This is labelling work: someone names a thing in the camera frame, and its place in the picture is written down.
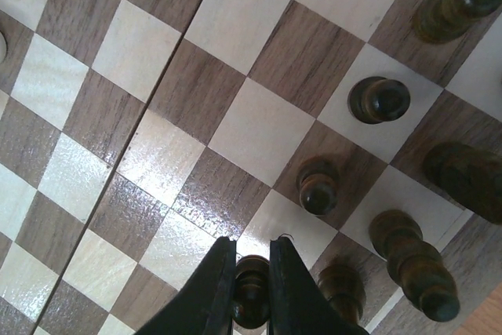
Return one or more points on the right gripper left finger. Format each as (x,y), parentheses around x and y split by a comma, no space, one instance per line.
(203,305)

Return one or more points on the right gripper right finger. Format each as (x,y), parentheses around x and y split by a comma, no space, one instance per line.
(297,304)

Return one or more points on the dark pawn seven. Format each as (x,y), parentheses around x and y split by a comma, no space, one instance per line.
(251,304)

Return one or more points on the dark queen chess piece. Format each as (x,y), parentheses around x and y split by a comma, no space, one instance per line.
(343,288)

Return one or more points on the dark bishop chess piece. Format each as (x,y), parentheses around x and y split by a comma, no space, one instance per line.
(415,265)

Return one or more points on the dark pawn eight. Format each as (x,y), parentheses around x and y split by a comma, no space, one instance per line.
(317,182)

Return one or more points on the dark knight chess piece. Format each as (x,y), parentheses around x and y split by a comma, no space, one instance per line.
(470,176)

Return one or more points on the dark pawn four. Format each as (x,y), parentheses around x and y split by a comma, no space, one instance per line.
(377,99)

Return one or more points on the dark rook chess piece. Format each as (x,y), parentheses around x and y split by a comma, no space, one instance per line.
(442,21)

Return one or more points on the wooden chess board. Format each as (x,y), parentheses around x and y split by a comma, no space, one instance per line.
(134,133)

